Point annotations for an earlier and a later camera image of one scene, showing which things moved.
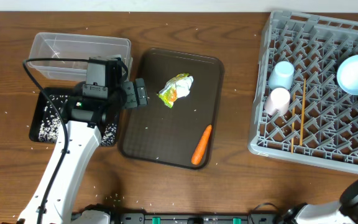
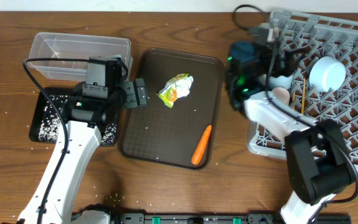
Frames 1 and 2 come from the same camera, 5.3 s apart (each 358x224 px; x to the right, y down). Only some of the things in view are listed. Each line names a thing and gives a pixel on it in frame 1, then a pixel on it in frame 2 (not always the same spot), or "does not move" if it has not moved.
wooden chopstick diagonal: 302,113 does not move
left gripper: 130,94 does not move
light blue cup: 282,76 does not move
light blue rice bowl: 357,73 -> 327,74
